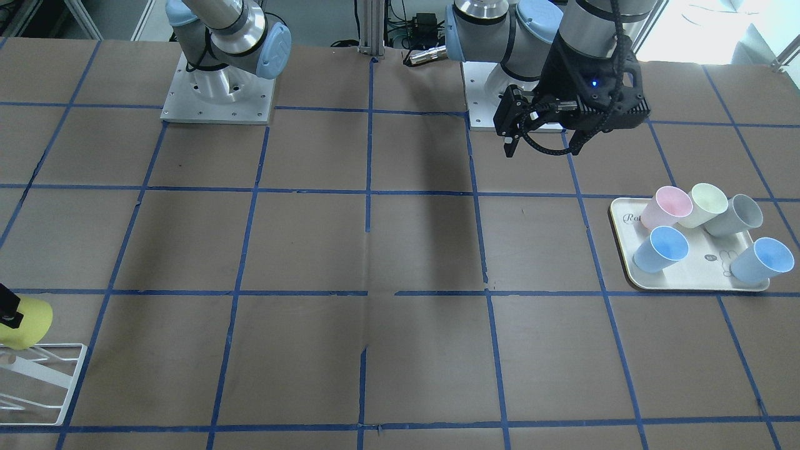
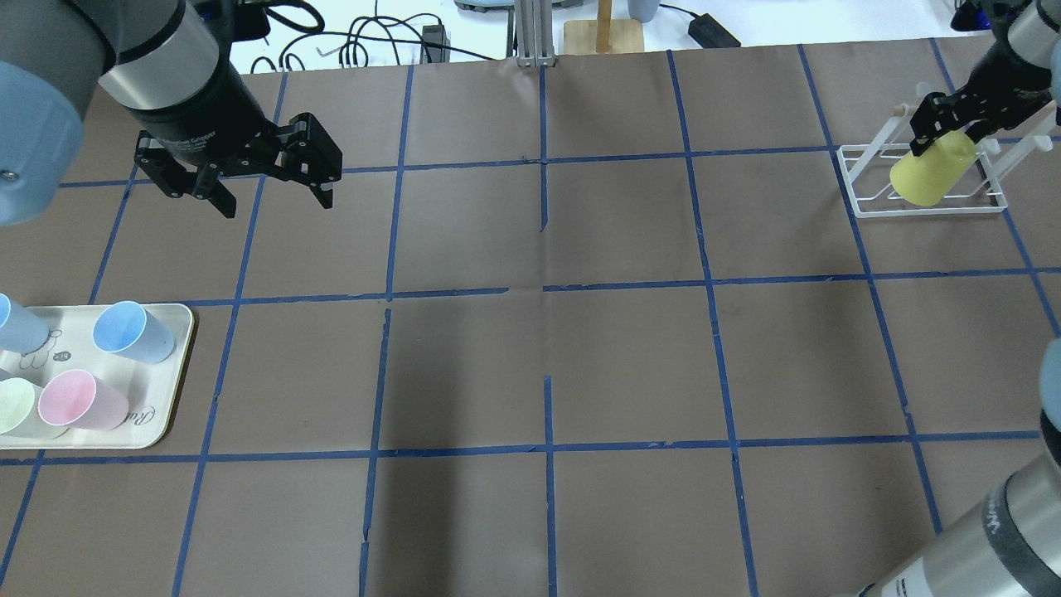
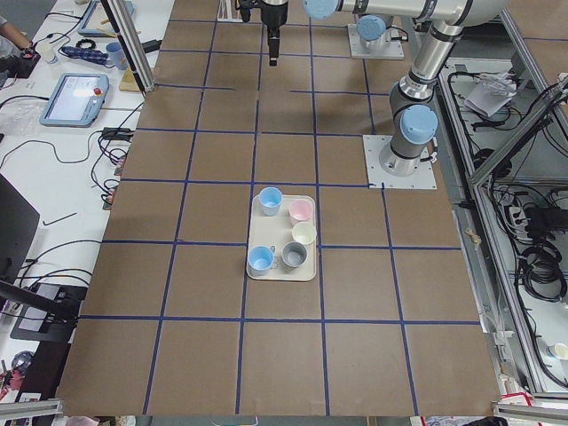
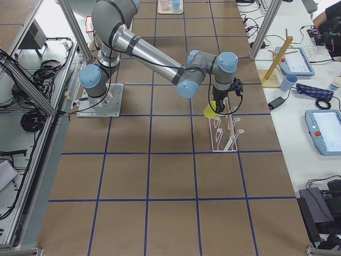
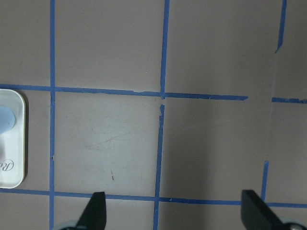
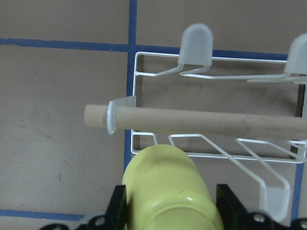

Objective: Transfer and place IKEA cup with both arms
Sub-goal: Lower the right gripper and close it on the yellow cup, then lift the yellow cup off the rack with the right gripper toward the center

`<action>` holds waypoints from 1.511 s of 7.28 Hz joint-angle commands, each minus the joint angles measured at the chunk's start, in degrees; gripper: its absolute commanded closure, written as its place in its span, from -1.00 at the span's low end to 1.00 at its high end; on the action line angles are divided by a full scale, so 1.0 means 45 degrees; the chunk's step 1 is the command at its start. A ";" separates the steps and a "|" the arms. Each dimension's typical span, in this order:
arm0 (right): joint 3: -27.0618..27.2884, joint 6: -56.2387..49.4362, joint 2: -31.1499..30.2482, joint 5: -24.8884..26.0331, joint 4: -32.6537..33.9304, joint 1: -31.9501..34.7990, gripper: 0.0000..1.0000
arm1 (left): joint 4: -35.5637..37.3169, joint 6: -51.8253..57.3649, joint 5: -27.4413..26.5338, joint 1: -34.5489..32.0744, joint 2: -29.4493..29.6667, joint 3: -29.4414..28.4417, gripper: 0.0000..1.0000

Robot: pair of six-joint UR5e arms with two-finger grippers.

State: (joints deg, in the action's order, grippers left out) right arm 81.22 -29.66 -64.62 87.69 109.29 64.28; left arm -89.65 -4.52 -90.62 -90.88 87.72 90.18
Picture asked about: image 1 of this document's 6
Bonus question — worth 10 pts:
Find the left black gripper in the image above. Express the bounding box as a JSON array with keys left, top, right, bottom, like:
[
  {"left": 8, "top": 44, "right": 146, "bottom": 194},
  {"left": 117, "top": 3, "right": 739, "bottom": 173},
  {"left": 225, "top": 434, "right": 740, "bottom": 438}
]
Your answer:
[{"left": 535, "top": 40, "right": 651, "bottom": 132}]

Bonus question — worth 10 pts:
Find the yellow plastic cup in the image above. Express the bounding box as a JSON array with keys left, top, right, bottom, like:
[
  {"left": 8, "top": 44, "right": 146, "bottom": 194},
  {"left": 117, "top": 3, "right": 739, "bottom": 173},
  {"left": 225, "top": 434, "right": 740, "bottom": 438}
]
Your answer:
[{"left": 1, "top": 294, "right": 53, "bottom": 350}]

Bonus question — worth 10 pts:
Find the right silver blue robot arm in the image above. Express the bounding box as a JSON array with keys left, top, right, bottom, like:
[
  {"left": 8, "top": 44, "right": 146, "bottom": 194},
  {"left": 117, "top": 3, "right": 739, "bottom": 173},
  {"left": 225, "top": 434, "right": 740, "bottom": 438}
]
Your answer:
[{"left": 162, "top": 1, "right": 292, "bottom": 124}]

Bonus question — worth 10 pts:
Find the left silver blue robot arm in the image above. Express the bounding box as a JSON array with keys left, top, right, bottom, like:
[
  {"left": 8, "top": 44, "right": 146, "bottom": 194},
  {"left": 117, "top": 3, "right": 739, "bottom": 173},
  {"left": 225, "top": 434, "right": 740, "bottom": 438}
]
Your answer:
[{"left": 444, "top": 1, "right": 656, "bottom": 144}]

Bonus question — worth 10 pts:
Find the pink plastic cup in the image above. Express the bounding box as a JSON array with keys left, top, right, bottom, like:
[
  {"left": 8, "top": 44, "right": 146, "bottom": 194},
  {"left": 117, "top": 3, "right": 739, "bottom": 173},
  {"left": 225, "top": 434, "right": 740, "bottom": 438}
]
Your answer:
[{"left": 640, "top": 187, "right": 694, "bottom": 229}]

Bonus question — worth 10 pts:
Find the cream plastic cup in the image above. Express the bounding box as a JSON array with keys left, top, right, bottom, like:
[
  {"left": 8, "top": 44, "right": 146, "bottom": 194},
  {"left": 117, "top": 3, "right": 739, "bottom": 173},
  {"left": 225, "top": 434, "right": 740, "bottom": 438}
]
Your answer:
[{"left": 677, "top": 182, "right": 729, "bottom": 229}]

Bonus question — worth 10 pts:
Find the light blue cup near pink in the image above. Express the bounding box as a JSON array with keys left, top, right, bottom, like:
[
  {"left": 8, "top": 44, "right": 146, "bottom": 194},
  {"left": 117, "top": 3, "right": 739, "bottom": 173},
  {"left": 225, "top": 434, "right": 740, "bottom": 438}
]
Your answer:
[{"left": 632, "top": 226, "right": 689, "bottom": 273}]

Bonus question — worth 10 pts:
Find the grey plastic cup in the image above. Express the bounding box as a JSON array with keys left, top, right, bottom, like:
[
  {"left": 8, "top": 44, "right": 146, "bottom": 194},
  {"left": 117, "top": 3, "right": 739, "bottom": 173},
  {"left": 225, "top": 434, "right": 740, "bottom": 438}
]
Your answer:
[{"left": 703, "top": 194, "right": 764, "bottom": 237}]

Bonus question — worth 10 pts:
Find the cream serving tray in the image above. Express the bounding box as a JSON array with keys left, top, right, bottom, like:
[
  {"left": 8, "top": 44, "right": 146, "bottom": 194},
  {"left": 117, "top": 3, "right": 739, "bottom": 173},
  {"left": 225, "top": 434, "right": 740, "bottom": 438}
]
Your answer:
[{"left": 609, "top": 197, "right": 771, "bottom": 293}]

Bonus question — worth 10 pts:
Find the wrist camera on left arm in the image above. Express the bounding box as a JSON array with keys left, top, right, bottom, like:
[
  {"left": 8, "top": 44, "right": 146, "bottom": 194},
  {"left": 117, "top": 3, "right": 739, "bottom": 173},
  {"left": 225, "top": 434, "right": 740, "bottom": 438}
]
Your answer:
[{"left": 492, "top": 84, "right": 535, "bottom": 158}]

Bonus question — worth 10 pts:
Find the white wire cup rack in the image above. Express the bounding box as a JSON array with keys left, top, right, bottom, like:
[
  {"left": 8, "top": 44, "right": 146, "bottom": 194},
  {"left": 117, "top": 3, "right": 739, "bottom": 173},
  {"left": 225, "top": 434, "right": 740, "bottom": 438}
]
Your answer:
[{"left": 2, "top": 344, "right": 88, "bottom": 427}]

